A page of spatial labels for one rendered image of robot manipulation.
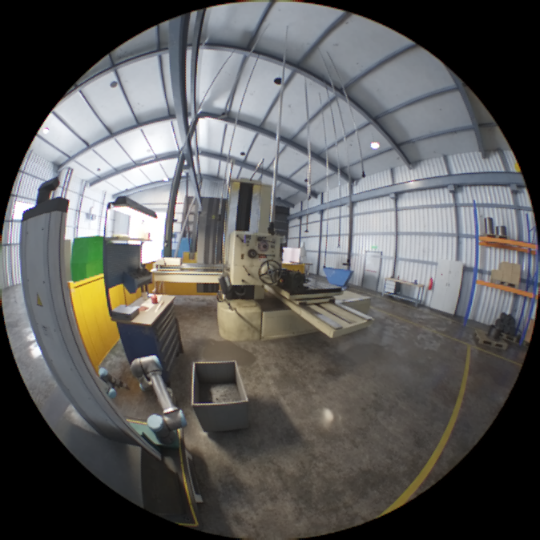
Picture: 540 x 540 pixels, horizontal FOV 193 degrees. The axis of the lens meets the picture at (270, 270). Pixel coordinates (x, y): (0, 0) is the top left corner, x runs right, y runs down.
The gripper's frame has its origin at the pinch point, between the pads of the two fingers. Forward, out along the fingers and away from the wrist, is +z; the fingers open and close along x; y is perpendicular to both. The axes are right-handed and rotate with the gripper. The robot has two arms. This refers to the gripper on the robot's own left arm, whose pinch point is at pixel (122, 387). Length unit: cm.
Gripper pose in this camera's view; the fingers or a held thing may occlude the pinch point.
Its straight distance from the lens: 177.1
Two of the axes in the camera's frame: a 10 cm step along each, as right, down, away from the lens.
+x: -9.6, 0.9, -2.5
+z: -0.6, 8.5, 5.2
